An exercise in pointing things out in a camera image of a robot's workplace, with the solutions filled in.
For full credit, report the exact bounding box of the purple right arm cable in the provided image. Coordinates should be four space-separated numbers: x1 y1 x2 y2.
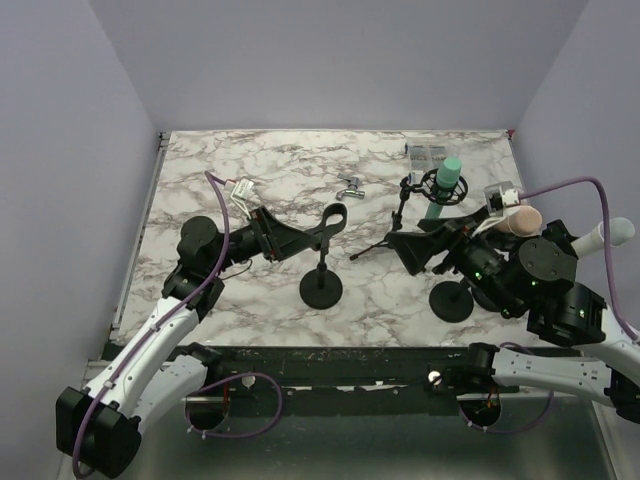
459 175 640 436

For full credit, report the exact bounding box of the chrome faucet tap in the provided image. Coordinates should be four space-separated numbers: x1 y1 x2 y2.
335 174 366 201

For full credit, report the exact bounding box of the black stand of pink microphone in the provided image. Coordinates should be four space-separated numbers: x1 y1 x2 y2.
428 234 521 322

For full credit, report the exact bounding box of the black stand of white microphone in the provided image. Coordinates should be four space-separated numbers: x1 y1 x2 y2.
471 220 578 313

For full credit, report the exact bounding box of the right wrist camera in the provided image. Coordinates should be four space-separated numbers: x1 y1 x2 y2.
484 181 520 217

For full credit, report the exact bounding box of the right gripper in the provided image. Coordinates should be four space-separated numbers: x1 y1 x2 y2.
385 204 521 316

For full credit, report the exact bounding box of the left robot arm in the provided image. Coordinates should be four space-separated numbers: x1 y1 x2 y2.
55 207 332 479

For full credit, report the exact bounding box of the black round-base mic stand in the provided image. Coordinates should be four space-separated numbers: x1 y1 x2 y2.
299 203 347 310

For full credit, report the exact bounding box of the white microphone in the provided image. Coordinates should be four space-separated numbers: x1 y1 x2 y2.
569 216 635 256

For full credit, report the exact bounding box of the black tripod shock-mount stand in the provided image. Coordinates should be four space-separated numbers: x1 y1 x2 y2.
349 168 470 261

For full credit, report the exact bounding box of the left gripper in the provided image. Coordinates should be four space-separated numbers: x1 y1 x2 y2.
210 206 320 274

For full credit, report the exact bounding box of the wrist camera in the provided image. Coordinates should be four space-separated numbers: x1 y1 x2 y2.
484 181 520 217
226 178 255 218

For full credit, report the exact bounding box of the clear plastic screw box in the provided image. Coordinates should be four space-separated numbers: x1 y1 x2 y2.
405 140 448 184

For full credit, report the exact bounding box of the teal microphone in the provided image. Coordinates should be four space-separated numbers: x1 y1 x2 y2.
425 157 468 219

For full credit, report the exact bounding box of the pink microphone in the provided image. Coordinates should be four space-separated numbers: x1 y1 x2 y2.
494 205 542 237

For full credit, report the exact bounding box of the aluminium frame rail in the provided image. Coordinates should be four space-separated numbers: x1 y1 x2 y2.
81 131 172 385

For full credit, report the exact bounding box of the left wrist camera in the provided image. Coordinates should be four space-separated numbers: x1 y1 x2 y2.
226 178 255 218

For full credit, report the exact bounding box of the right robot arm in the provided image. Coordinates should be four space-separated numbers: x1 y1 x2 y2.
385 208 639 423

